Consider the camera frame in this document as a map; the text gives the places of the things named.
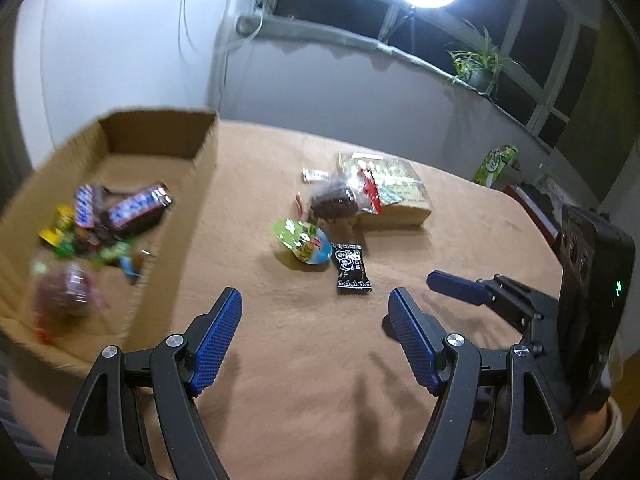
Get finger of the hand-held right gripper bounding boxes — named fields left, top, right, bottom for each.
left=427, top=269, right=557, bottom=346

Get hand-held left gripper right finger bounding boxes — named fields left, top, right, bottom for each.
left=387, top=287, right=581, bottom=480

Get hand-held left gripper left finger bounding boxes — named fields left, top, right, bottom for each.
left=57, top=287, right=244, bottom=480

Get black patterned snack packet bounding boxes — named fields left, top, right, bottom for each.
left=331, top=241, right=373, bottom=295

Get large yellow biscuit packet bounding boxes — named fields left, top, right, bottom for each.
left=336, top=151, right=433, bottom=228

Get small blue candy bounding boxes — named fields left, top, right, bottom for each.
left=119, top=255, right=145, bottom=280

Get green round jelly cup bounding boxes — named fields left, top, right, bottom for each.
left=271, top=217, right=333, bottom=266

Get green candies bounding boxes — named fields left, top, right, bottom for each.
left=54, top=239, right=137, bottom=267

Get dark cake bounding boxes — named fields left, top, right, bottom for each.
left=307, top=167, right=385, bottom=223

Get Snickers bar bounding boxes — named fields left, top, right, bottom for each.
left=102, top=182, right=174, bottom=234

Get round cake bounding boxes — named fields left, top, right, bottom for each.
left=30, top=259, right=110, bottom=343

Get blue chocolate bar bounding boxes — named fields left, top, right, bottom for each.
left=73, top=184, right=109, bottom=229

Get yellow candy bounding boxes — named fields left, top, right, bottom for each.
left=39, top=204, right=77, bottom=247

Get brown cardboard box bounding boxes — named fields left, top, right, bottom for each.
left=0, top=107, right=220, bottom=391

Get person's right forearm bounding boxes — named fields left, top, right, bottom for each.
left=564, top=399, right=627, bottom=480

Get tan table cloth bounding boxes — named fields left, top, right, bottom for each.
left=10, top=120, right=566, bottom=480

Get red box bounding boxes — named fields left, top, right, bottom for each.
left=501, top=184, right=562, bottom=247

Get green carton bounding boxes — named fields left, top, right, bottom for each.
left=472, top=144, right=519, bottom=189

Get white lace cloth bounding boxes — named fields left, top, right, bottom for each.
left=536, top=174, right=568, bottom=208

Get striped grey clothing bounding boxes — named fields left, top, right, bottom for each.
left=0, top=360, right=58, bottom=480

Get potted spider plant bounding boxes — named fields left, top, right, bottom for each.
left=444, top=19, right=523, bottom=97

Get black tripod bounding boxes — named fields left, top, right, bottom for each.
left=379, top=6, right=417, bottom=43

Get window with white frame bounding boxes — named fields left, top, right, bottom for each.
left=254, top=0, right=603, bottom=148

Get white cable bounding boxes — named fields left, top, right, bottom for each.
left=179, top=0, right=263, bottom=52

